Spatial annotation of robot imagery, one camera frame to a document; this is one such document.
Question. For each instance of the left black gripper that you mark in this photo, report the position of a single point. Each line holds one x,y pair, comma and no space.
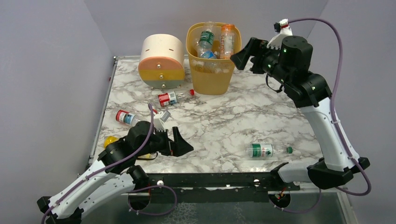
170,146

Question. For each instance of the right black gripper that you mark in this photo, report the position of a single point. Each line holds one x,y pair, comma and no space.
256,59

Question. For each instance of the orange label clear bottle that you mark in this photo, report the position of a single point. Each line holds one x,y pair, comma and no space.
227,41

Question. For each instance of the clear bottle green label angled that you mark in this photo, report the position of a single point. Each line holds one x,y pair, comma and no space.
207,35

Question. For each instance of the clear bottle red cap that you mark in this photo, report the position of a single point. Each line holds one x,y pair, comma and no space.
172,97

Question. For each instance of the clear bottle red blue label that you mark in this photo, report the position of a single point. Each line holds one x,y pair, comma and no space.
127,118

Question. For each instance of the clear bottle green cestbon label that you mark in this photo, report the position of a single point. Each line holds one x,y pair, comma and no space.
266,150

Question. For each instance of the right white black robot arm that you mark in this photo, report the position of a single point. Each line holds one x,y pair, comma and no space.
310,93

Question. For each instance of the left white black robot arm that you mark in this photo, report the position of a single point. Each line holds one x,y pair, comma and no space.
114,172

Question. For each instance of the yellow mesh waste bin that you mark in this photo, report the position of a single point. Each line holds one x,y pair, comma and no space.
210,76

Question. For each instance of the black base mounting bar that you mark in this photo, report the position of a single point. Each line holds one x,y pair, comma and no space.
213,187

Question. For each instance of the yellow drink bottle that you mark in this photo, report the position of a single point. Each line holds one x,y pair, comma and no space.
110,139

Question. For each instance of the round pink yellow drawer box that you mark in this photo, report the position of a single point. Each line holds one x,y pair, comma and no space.
161,62

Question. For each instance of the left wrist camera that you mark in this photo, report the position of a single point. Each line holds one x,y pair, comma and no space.
160,117

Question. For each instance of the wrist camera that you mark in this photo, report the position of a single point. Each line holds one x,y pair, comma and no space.
160,117
282,30

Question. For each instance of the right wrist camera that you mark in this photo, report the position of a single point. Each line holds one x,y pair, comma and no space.
282,30

